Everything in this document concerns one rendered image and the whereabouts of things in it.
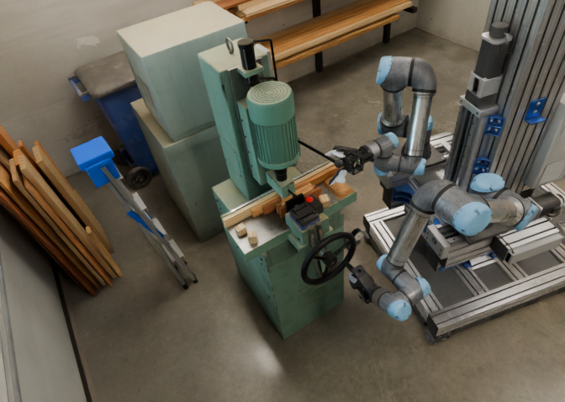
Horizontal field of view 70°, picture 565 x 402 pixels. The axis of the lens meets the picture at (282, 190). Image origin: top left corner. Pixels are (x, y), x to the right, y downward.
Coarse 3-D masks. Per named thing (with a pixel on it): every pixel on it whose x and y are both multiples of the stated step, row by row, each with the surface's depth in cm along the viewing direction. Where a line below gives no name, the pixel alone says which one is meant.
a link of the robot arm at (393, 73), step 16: (384, 64) 164; (400, 64) 162; (384, 80) 167; (400, 80) 164; (384, 96) 182; (400, 96) 179; (384, 112) 194; (400, 112) 192; (384, 128) 202; (400, 128) 200
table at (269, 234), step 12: (324, 192) 189; (336, 204) 184; (348, 204) 189; (252, 216) 182; (264, 216) 182; (276, 216) 181; (228, 228) 179; (252, 228) 177; (264, 228) 177; (276, 228) 176; (288, 228) 175; (240, 240) 173; (264, 240) 172; (276, 240) 174; (240, 252) 174; (252, 252) 170; (300, 252) 172
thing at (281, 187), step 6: (270, 174) 181; (270, 180) 182; (276, 180) 178; (288, 180) 177; (276, 186) 179; (282, 186) 175; (288, 186) 176; (294, 186) 179; (282, 192) 176; (288, 192) 178; (294, 192) 181
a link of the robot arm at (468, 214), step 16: (448, 192) 131; (464, 192) 131; (512, 192) 159; (432, 208) 135; (448, 208) 129; (464, 208) 126; (480, 208) 125; (496, 208) 139; (512, 208) 147; (528, 208) 152; (464, 224) 126; (480, 224) 128; (512, 224) 152
